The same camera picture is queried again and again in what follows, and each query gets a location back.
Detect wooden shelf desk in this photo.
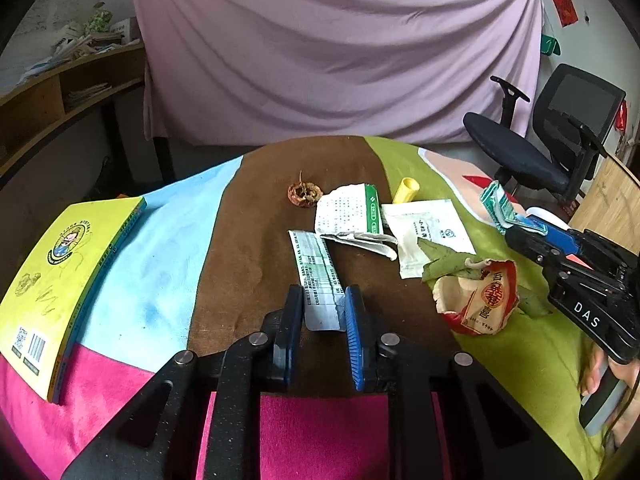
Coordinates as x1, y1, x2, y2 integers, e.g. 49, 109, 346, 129
0, 42, 171, 188

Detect red paper wall decoration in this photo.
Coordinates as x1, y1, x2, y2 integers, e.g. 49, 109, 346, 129
545, 0, 580, 28

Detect dried brown fruit peel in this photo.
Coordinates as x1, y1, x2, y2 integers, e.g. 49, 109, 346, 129
287, 172, 324, 208

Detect torn white green medicine packet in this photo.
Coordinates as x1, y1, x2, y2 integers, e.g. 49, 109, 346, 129
314, 183, 399, 261

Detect green leaf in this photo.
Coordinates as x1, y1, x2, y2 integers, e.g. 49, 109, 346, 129
417, 237, 495, 282

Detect yellow plastic cap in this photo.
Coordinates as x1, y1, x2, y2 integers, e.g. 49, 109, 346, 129
392, 177, 420, 205

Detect red white crumpled wrapper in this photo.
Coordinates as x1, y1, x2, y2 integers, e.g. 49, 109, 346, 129
432, 257, 521, 335

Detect light wooden cabinet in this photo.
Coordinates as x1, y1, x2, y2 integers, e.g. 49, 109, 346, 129
570, 152, 640, 257

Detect long white green packet strip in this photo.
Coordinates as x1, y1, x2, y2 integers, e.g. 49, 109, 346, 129
287, 229, 347, 332

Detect black office chair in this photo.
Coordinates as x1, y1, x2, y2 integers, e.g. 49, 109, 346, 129
462, 64, 627, 211

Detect yellow book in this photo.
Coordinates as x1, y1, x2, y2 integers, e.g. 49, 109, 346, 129
0, 196, 147, 405

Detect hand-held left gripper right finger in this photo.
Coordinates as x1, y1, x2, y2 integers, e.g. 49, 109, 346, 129
343, 284, 585, 480

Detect pink hanging cloth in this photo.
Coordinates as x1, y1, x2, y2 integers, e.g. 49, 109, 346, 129
129, 0, 546, 147

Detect white paper sachet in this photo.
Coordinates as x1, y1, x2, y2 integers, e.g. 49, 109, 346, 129
381, 199, 477, 280

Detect booklets in shelf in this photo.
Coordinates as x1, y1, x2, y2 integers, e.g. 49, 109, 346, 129
66, 83, 113, 109

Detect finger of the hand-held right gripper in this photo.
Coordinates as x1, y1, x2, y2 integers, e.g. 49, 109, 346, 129
515, 209, 576, 233
505, 226, 584, 273

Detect person's right hand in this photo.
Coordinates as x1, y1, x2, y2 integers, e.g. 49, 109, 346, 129
579, 346, 611, 398

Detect pile of papers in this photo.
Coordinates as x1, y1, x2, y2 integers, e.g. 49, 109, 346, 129
15, 2, 143, 86

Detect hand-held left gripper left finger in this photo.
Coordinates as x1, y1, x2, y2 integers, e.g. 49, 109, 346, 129
60, 284, 306, 480

